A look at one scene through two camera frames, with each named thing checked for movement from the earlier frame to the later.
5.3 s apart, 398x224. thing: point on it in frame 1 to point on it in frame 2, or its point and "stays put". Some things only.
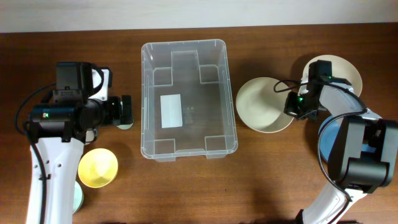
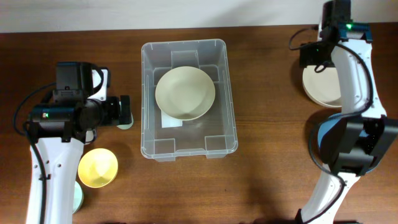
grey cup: (91, 135) stays put
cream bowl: (260, 108) to (185, 93)
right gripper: (290, 109) to (307, 57)
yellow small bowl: (97, 168) stays put
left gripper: (116, 117) stays put
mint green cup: (127, 126) stays put
